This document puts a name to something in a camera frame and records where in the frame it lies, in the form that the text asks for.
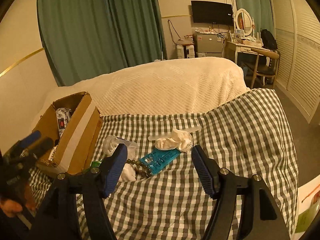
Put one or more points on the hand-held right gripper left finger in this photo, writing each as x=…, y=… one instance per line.
x=116, y=170

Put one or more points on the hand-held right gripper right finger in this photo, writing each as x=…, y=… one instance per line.
x=203, y=172

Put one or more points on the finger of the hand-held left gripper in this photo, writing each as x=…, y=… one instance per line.
x=30, y=140
x=42, y=146

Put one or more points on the brown cardboard box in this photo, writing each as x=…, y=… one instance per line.
x=80, y=140

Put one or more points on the person's left hand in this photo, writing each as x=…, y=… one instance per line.
x=10, y=206

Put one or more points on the small green packet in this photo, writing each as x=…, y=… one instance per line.
x=95, y=165

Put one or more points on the clear plastic bag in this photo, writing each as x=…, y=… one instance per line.
x=112, y=143

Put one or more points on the white red packet in box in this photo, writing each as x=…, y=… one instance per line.
x=62, y=120

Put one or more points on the white crumpled gauze wad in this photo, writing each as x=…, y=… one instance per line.
x=175, y=140

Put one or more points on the teal foil packet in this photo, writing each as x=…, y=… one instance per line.
x=160, y=161

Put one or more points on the grey white checked cloth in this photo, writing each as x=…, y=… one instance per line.
x=237, y=135

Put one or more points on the cream textured blanket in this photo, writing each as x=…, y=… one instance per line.
x=162, y=87

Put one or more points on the white orange paper bag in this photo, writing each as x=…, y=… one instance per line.
x=310, y=205

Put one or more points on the wooden chair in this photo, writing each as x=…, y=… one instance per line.
x=265, y=67

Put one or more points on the white floor appliance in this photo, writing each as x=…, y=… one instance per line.
x=185, y=51

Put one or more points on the small grey fridge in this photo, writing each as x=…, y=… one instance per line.
x=208, y=43

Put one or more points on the white dressing table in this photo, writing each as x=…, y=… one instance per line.
x=243, y=47

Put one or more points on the black backpack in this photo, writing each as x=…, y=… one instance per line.
x=268, y=40

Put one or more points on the white louvred wardrobe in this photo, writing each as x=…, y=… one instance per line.
x=297, y=55

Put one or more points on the white oval vanity mirror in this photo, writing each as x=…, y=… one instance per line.
x=243, y=21

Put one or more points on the black wall television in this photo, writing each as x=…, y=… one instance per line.
x=212, y=12

